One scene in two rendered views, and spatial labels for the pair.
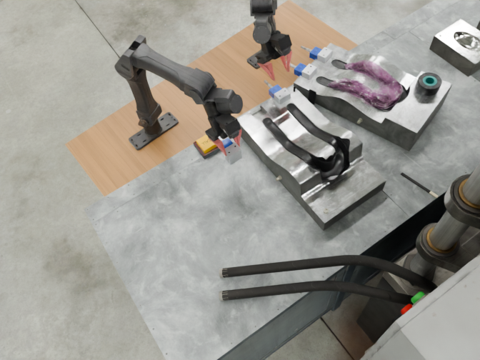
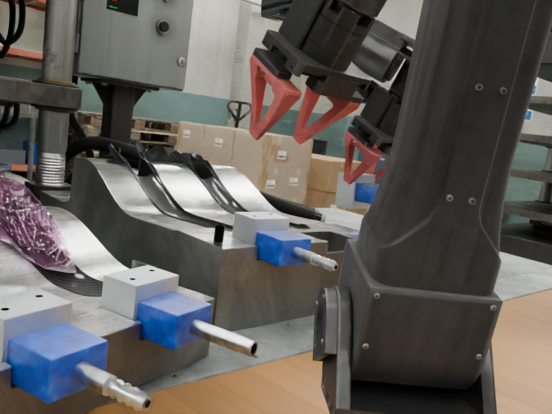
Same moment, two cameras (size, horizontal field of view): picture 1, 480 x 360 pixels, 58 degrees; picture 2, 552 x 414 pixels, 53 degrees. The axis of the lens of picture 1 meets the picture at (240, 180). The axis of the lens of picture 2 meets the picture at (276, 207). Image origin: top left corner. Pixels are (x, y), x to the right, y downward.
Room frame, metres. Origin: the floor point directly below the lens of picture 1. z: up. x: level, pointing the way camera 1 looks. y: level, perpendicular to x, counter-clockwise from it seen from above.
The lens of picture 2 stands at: (1.63, -0.38, 1.02)
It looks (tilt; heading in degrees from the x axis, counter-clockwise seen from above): 8 degrees down; 162
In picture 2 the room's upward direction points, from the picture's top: 7 degrees clockwise
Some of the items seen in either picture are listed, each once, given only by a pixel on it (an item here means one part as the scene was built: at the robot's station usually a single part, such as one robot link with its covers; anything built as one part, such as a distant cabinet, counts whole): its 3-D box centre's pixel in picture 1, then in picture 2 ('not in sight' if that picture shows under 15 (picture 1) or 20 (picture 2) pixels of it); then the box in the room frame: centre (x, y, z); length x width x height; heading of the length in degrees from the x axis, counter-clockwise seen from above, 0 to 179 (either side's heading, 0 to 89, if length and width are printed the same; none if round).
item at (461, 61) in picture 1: (464, 47); not in sight; (1.19, -0.97, 0.84); 0.20 x 0.15 x 0.07; 25
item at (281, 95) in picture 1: (274, 91); (288, 250); (1.10, -0.19, 0.89); 0.13 x 0.05 x 0.05; 25
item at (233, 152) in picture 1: (225, 144); (379, 194); (0.87, 0.03, 0.93); 0.13 x 0.05 x 0.05; 25
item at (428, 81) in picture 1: (428, 83); not in sight; (0.97, -0.72, 0.93); 0.08 x 0.08 x 0.04
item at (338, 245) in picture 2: (258, 115); (325, 250); (1.02, -0.11, 0.87); 0.05 x 0.05 x 0.04; 25
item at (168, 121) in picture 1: (151, 125); not in sight; (1.10, 0.30, 0.84); 0.20 x 0.07 x 0.08; 120
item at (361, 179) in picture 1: (307, 149); (190, 216); (0.83, -0.25, 0.87); 0.50 x 0.26 x 0.14; 25
